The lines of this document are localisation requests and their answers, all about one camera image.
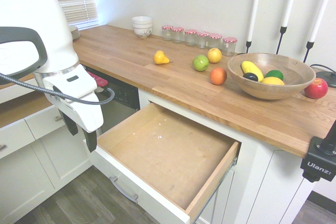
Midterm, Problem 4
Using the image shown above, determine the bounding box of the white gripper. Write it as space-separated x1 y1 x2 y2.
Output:
48 90 104 154

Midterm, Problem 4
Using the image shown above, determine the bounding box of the metal drawer handle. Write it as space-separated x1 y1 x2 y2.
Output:
109 176 139 204

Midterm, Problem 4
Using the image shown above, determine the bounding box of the white wooden drawer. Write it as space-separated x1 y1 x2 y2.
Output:
82 102 242 224

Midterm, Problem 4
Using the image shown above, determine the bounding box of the stainless steel dishwasher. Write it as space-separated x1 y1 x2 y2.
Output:
86 68 140 135

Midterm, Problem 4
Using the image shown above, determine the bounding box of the white side cabinet unit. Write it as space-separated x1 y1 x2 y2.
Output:
0 77 99 223

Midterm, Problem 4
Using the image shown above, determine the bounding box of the stack of white plates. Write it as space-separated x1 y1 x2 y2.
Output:
68 25 80 40

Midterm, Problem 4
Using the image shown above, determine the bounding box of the yellow pear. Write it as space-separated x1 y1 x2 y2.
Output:
153 50 174 65

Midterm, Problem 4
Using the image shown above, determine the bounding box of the white patterned ceramic bowl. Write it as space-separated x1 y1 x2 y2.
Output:
133 27 153 39

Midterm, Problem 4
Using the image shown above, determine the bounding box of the glass jar red checkered lid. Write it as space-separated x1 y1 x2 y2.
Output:
172 27 185 44
222 37 238 57
161 25 174 41
208 33 223 50
184 29 197 47
196 31 210 49

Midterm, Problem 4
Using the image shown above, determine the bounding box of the green apple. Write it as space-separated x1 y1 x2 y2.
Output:
192 55 210 72

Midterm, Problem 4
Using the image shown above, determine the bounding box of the orange fruit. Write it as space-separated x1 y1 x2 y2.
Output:
209 67 228 86

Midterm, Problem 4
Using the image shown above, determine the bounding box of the yellow apple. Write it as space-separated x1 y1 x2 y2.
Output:
207 47 223 64

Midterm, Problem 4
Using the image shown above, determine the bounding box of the black plum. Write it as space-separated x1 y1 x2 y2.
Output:
243 72 259 82

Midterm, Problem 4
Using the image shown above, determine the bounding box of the yellow banana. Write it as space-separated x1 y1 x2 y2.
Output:
240 60 265 82

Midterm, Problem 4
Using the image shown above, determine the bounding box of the large wooden bowl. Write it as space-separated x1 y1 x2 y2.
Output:
227 52 317 101

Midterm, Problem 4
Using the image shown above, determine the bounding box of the white base cabinet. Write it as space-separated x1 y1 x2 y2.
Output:
138 87 316 224

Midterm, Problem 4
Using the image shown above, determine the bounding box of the yellow lemon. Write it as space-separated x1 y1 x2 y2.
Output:
261 76 285 86

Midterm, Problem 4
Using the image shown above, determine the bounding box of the green lime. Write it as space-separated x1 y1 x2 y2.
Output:
264 69 285 81

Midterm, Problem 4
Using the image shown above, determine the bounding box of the tall white candle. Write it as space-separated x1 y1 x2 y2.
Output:
247 0 264 42
281 0 302 28
309 0 336 43

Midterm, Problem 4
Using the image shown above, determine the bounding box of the red apple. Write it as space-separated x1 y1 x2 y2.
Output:
304 77 329 100

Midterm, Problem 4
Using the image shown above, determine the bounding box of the black round device base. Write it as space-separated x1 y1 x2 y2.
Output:
309 63 336 89

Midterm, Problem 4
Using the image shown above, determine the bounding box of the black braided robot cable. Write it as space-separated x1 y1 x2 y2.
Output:
0 72 116 105

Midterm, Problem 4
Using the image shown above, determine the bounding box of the black Ulanzi clamp camera stand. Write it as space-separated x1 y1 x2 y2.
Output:
300 120 336 183

